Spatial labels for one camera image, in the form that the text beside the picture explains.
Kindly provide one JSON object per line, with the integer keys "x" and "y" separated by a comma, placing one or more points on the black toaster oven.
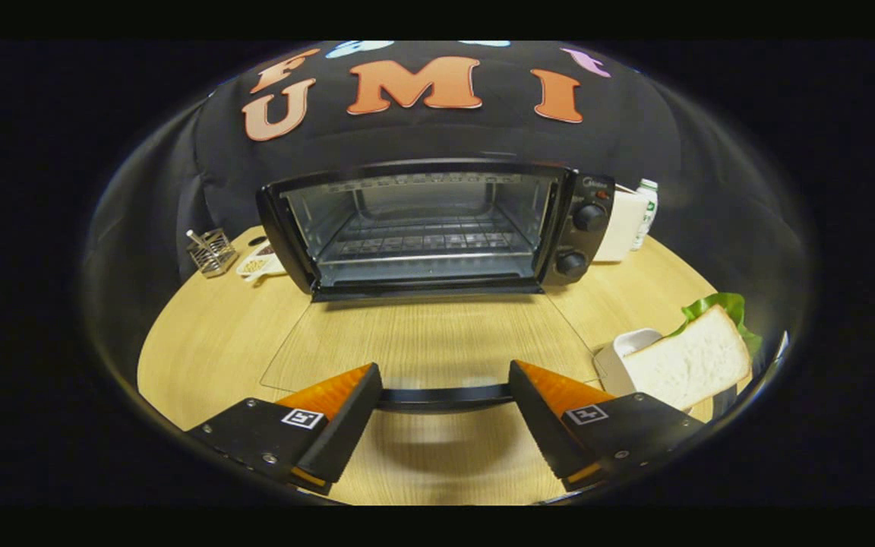
{"x": 588, "y": 243}

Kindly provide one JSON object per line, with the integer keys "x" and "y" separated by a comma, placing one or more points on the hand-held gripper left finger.
{"x": 350, "y": 425}

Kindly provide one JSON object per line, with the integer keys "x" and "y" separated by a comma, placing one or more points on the small white dish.
{"x": 259, "y": 266}

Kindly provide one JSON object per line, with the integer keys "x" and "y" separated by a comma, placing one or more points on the black backdrop cloth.
{"x": 483, "y": 137}

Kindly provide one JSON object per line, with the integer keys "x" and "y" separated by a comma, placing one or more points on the white plastic tray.
{"x": 627, "y": 346}

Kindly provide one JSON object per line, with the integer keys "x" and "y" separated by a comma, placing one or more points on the white pop-up toaster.
{"x": 620, "y": 228}

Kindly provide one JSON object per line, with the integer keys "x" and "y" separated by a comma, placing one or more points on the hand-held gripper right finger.
{"x": 540, "y": 422}

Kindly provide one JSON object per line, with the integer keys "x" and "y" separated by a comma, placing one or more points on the lettuce sandwich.
{"x": 688, "y": 361}

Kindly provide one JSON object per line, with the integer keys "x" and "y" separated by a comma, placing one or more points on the white bottle with green label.
{"x": 646, "y": 209}

